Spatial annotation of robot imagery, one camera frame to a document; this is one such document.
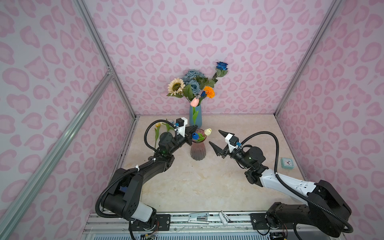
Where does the dark blue tulip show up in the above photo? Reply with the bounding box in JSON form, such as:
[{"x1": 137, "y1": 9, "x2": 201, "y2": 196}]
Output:
[
  {"x1": 192, "y1": 132, "x2": 206, "y2": 143},
  {"x1": 201, "y1": 91, "x2": 207, "y2": 99}
]

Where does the teal ceramic vase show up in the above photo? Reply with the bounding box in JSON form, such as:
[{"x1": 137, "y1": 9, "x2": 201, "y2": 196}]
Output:
[{"x1": 189, "y1": 106, "x2": 203, "y2": 128}]

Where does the white tulip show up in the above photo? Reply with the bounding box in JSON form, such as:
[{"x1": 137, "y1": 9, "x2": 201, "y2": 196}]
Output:
[{"x1": 202, "y1": 128, "x2": 212, "y2": 140}]

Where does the red glass vase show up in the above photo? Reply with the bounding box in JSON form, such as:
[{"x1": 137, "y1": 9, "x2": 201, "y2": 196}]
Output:
[{"x1": 190, "y1": 129, "x2": 207, "y2": 161}]

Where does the cream pink tulip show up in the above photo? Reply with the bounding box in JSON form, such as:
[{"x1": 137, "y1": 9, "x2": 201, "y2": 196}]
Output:
[{"x1": 190, "y1": 98, "x2": 200, "y2": 125}]

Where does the orange carnation stem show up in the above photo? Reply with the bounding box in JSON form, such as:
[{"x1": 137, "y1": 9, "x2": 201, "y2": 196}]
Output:
[{"x1": 200, "y1": 86, "x2": 216, "y2": 102}]

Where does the cream sunflower stem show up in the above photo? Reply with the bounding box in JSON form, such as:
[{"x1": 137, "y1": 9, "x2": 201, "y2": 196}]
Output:
[{"x1": 167, "y1": 78, "x2": 195, "y2": 102}]

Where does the dusty blue rose bouquet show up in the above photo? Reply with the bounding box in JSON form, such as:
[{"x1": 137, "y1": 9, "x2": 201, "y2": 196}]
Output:
[{"x1": 182, "y1": 70, "x2": 210, "y2": 106}]

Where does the blue rose stem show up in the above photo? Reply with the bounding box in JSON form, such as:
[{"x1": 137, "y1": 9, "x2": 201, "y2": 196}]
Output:
[{"x1": 208, "y1": 62, "x2": 228, "y2": 88}]

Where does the yellow tulip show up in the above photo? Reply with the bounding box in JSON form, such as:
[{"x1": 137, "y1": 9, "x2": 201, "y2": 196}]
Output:
[{"x1": 155, "y1": 123, "x2": 163, "y2": 149}]

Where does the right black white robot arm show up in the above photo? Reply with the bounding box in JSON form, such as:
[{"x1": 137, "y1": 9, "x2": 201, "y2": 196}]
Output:
[{"x1": 210, "y1": 131, "x2": 354, "y2": 238}]

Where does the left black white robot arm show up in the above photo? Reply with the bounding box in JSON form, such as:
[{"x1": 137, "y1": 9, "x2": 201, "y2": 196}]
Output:
[{"x1": 95, "y1": 125, "x2": 198, "y2": 226}]

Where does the small teal clock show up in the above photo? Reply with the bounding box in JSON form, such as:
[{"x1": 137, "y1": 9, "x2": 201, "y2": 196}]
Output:
[{"x1": 281, "y1": 158, "x2": 295, "y2": 170}]

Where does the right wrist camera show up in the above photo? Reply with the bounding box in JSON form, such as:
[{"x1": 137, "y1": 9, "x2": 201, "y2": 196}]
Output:
[{"x1": 225, "y1": 133, "x2": 243, "y2": 153}]

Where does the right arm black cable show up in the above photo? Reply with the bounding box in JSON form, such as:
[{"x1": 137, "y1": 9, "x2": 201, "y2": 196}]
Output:
[{"x1": 241, "y1": 130, "x2": 354, "y2": 234}]

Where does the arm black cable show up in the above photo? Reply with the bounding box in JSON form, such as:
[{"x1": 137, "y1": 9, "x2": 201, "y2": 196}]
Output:
[
  {"x1": 241, "y1": 130, "x2": 354, "y2": 234},
  {"x1": 143, "y1": 119, "x2": 176, "y2": 152}
]

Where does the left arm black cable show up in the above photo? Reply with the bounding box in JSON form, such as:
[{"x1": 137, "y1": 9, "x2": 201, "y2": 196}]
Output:
[{"x1": 143, "y1": 119, "x2": 176, "y2": 152}]

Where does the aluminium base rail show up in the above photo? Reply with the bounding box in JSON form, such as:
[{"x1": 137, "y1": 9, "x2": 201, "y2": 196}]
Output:
[{"x1": 81, "y1": 211, "x2": 330, "y2": 240}]

